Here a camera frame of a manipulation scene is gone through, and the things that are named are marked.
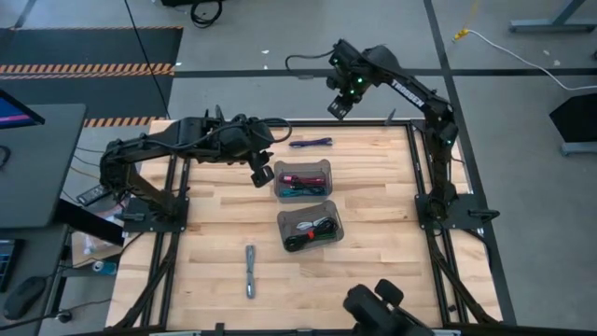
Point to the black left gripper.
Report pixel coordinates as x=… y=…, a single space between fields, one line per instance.
x=262 y=177

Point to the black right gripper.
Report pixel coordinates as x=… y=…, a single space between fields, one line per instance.
x=340 y=106

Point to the translucent grey plastic bin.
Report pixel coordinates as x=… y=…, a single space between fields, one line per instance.
x=303 y=165
x=289 y=214

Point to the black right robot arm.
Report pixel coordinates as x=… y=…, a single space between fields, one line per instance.
x=406 y=91

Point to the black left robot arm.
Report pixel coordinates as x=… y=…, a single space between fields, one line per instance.
x=186 y=135

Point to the black bulky rounded object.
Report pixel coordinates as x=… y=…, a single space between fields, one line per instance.
x=373 y=308

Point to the black power adapter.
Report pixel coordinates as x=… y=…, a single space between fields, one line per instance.
x=91 y=196

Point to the teal tape roll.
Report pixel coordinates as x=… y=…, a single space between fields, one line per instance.
x=107 y=267

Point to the cardboard box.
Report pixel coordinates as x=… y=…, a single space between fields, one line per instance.
x=81 y=254

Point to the black hazard-striped floor mat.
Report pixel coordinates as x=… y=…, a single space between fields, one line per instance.
x=93 y=46

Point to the grey metal table leg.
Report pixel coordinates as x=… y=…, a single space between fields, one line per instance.
x=550 y=25

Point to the dark grey desk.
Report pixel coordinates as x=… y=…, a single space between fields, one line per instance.
x=37 y=163

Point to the black box on grey base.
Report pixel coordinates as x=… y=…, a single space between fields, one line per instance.
x=578 y=116

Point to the computer monitor with blue screen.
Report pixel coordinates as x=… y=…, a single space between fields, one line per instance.
x=14 y=114

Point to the dark keyboard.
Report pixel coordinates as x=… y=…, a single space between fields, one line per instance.
x=5 y=266

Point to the black aluminium table frame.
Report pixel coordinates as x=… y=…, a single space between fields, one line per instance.
x=354 y=123

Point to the grey frame clamp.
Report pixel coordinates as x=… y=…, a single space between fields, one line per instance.
x=390 y=117

